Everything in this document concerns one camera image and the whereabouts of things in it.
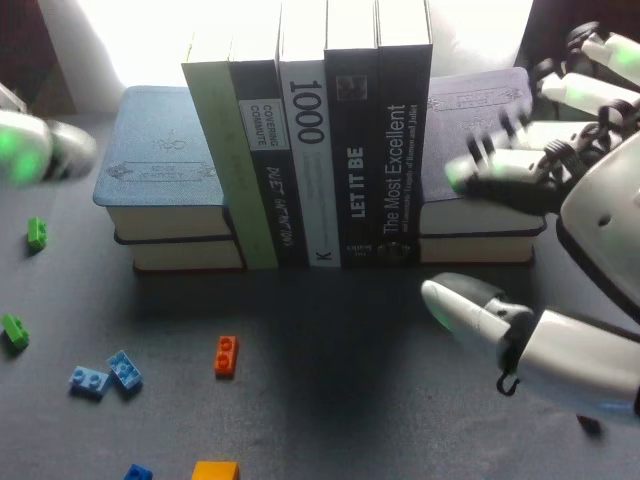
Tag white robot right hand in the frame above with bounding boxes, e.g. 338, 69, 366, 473
421, 22, 640, 417

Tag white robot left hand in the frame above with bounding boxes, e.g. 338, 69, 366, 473
0, 82, 99, 189

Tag black LET IT BE book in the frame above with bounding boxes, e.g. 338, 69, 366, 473
323, 0, 381, 269

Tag blue embossed cover book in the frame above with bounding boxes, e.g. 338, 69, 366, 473
92, 85, 235, 242

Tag purple embossed cover book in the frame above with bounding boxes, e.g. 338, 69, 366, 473
418, 67, 550, 239

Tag green spine book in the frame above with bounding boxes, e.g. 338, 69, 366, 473
180, 32, 279, 270

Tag black Most Excellent book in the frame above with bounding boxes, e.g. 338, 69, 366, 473
376, 0, 435, 267

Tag black Covering Commute book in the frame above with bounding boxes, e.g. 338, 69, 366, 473
227, 34, 312, 268

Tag white 1000 book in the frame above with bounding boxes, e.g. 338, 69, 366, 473
277, 0, 343, 269

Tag green toy brick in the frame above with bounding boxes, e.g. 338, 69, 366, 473
1, 313, 31, 352
27, 216, 49, 253

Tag dark brown furniture panel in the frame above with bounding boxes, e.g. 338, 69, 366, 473
0, 0, 77, 117
513, 0, 640, 71

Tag red toy brick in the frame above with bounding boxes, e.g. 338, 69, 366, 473
574, 414, 604, 437

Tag light blue toy brick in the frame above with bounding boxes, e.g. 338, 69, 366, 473
68, 365, 112, 400
106, 349, 145, 392

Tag orange toy brick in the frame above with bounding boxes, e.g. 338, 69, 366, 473
214, 335, 240, 379

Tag grey table cloth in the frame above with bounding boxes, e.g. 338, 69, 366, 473
0, 82, 640, 480

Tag yellow toy brick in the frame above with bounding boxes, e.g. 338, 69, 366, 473
191, 460, 240, 480

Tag thin black cable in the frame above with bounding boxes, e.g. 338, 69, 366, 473
496, 370, 520, 397

